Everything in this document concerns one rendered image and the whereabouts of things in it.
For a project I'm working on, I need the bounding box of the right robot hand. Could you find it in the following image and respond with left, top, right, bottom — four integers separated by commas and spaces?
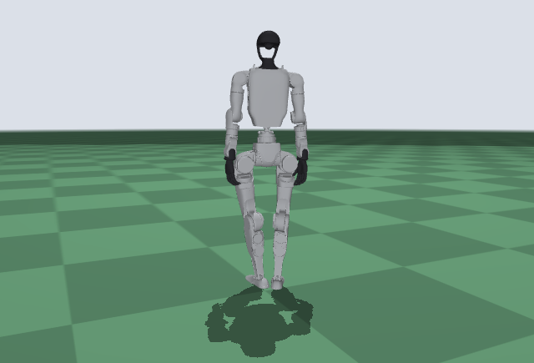
293, 149, 308, 185

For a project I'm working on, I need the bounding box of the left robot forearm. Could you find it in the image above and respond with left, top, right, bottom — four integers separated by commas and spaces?
224, 109, 239, 157

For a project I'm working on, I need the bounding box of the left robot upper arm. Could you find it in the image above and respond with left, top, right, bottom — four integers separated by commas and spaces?
229, 70, 249, 123

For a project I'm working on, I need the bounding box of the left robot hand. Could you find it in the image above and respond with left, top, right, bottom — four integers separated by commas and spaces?
224, 149, 241, 185

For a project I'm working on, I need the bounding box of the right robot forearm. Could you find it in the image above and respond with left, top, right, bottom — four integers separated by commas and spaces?
294, 112, 309, 158

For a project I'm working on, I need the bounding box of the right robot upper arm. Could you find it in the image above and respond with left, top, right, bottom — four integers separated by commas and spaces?
288, 72, 305, 124

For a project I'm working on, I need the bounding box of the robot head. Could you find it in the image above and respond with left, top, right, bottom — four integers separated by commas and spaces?
256, 31, 280, 69

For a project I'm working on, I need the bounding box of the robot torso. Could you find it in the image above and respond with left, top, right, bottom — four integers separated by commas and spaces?
246, 64, 290, 167

